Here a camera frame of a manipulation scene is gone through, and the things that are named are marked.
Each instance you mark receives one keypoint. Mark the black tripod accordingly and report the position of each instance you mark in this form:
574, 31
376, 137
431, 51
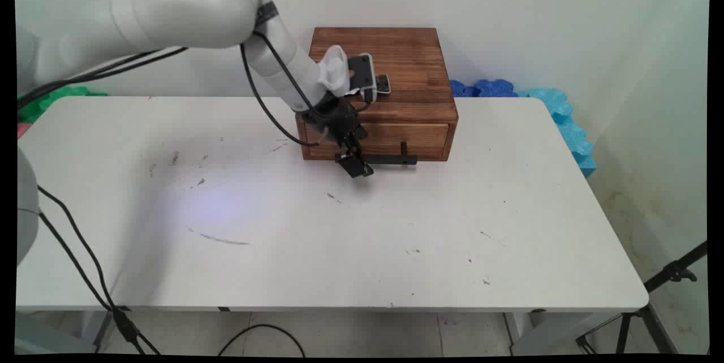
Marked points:
673, 272

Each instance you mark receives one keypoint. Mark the red foam mat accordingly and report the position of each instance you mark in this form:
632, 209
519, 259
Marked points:
21, 130

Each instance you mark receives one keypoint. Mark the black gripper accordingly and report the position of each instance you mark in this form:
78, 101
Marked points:
336, 117

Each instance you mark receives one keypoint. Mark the green foam mat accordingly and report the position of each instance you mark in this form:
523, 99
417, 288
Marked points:
54, 97

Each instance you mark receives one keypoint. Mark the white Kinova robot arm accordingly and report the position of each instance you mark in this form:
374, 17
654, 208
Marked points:
181, 12

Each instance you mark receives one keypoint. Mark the white table leg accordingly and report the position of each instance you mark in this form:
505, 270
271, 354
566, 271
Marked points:
56, 332
557, 332

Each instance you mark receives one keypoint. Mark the dark blue foam mat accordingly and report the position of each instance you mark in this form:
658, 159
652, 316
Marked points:
496, 88
461, 89

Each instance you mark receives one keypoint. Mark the silver black snack packet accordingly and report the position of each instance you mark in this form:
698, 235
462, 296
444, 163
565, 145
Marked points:
383, 85

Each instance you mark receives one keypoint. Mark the dark wooden drawer cabinet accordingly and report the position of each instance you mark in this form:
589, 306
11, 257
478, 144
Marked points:
396, 63

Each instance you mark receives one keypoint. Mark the cyan foam mat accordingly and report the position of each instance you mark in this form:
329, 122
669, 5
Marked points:
571, 128

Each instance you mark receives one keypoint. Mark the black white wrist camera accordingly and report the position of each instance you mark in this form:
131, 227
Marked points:
362, 74

